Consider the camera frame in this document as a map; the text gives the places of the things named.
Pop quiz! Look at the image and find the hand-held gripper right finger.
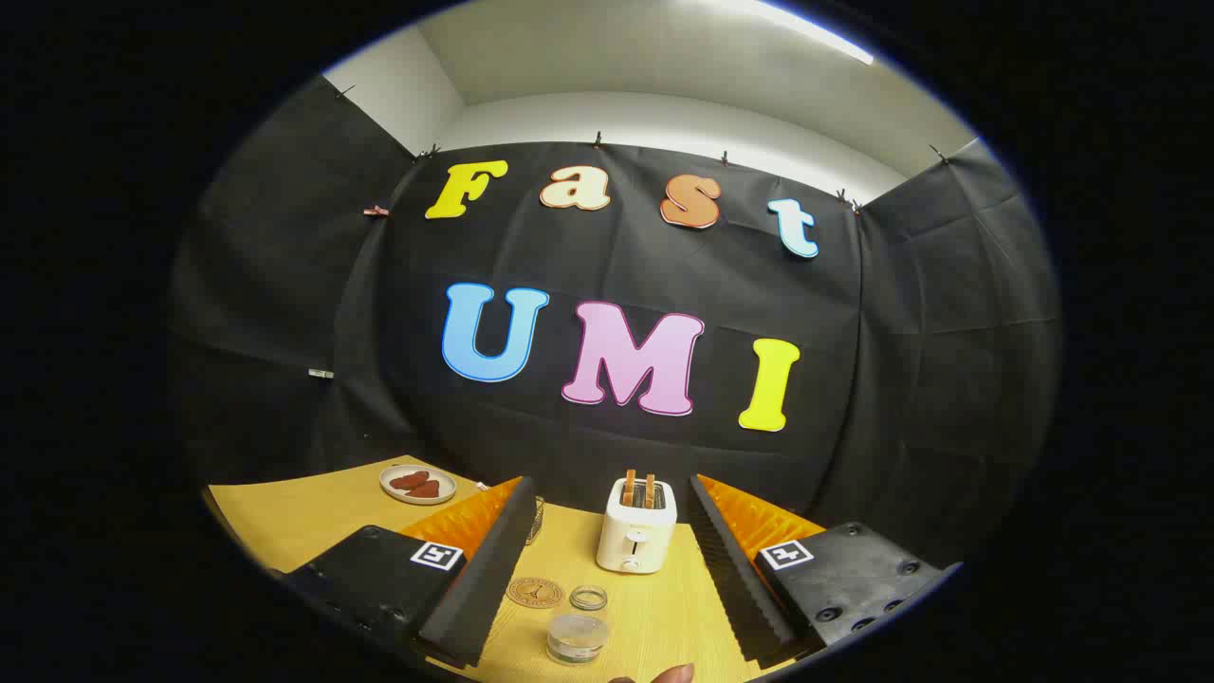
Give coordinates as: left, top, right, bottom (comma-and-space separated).
687, 473, 963, 667

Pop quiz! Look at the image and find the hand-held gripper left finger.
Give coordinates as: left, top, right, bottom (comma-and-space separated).
278, 474, 539, 669

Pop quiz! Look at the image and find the round wooden coaster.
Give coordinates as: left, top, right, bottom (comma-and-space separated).
506, 576, 564, 609

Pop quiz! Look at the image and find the clear plastic bottle green label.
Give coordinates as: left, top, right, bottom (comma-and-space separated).
545, 583, 611, 666

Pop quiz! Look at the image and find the white toaster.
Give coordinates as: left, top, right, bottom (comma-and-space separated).
596, 477, 678, 575

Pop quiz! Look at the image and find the small white round plate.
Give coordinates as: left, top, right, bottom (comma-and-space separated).
379, 463, 458, 506

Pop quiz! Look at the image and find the wooden table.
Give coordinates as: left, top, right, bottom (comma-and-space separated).
207, 453, 807, 683

